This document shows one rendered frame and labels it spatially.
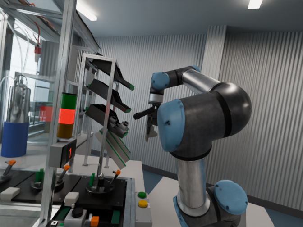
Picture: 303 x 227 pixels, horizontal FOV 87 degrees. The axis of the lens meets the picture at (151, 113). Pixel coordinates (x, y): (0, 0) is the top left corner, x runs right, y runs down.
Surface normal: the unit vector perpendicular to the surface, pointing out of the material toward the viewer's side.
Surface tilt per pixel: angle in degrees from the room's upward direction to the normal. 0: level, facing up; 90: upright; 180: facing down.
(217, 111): 76
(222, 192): 42
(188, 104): 46
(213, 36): 90
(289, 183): 90
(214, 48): 90
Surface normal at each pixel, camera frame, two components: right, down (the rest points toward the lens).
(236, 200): -0.02, -0.73
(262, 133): -0.37, -0.01
